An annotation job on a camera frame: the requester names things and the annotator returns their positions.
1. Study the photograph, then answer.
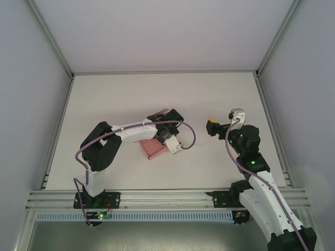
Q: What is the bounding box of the pink paper box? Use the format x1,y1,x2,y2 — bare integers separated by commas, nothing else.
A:
138,108,170,161

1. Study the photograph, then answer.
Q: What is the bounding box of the small circuit board green light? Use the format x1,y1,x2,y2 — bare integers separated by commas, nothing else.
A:
87,212,112,220

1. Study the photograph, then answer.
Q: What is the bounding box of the aluminium table side rail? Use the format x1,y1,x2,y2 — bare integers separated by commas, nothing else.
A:
255,74,295,188
40,75,75,191

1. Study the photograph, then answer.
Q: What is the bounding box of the aluminium frame back bar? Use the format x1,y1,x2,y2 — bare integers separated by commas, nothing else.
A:
73,69,259,76

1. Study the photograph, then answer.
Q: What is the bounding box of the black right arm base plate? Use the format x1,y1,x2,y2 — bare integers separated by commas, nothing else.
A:
206,190,247,209

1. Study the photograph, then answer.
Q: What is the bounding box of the aluminium mounting rail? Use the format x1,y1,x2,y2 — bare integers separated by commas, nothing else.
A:
25,189,311,210

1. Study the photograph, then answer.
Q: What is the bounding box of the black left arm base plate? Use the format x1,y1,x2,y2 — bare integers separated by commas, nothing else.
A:
74,191,121,209

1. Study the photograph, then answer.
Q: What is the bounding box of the slotted white cable duct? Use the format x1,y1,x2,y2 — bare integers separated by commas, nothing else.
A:
35,211,233,222

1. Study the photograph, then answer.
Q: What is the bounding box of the aluminium frame post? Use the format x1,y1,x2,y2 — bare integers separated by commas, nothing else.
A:
255,0,304,78
26,0,76,79

